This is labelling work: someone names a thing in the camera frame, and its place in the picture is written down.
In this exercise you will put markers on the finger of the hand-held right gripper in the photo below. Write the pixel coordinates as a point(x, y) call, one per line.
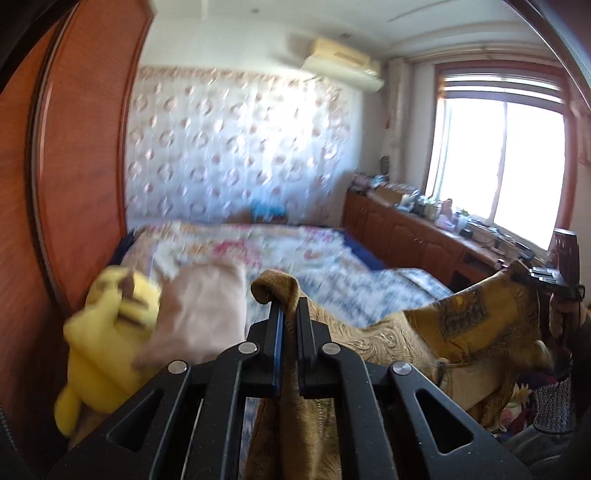
point(524, 274)

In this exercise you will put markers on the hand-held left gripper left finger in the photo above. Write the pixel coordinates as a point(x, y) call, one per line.
point(278, 350)

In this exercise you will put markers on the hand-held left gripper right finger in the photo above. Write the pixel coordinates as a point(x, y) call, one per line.
point(304, 350)

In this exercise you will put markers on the golden patterned garment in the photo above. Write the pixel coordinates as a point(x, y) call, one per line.
point(392, 337)

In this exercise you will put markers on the person's right forearm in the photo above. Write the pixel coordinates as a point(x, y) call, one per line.
point(556, 401)

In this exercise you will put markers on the person's right hand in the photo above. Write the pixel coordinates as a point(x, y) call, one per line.
point(565, 318)

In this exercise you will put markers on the dark wooden chair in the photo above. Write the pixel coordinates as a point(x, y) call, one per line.
point(565, 249)

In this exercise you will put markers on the blue white floral bedsheet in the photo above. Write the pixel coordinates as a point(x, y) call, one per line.
point(360, 290)

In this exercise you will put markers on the beige folded cloth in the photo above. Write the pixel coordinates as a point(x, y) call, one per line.
point(198, 314)

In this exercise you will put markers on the pink white bottle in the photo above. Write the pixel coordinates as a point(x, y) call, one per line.
point(445, 217)

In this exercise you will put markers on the floral quilt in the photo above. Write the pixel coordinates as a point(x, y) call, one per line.
point(258, 244)

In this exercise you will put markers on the dark blue bed sheet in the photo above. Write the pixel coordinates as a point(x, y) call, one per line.
point(364, 254)

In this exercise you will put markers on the wooden framed window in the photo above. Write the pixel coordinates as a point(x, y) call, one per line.
point(508, 161)

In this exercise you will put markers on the low wooden cabinet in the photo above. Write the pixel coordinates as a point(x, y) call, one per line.
point(406, 235)

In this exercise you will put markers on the blue tissue box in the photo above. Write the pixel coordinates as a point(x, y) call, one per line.
point(268, 210)

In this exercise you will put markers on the cardboard box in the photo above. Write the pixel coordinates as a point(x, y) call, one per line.
point(388, 194)

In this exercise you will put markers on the yellow plush toy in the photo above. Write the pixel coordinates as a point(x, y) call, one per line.
point(101, 350)

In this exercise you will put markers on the pile of folded fabrics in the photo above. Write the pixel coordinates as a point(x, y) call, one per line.
point(364, 181)

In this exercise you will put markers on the pale bunched window curtain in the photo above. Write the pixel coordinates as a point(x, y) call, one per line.
point(399, 115)

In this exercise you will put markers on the sheer circle patterned curtain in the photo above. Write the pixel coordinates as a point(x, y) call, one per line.
point(231, 147)

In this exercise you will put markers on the wooden slatted wardrobe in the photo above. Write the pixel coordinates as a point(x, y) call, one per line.
point(78, 161)

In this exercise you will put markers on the wall air conditioner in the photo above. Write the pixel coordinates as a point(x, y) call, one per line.
point(341, 69)

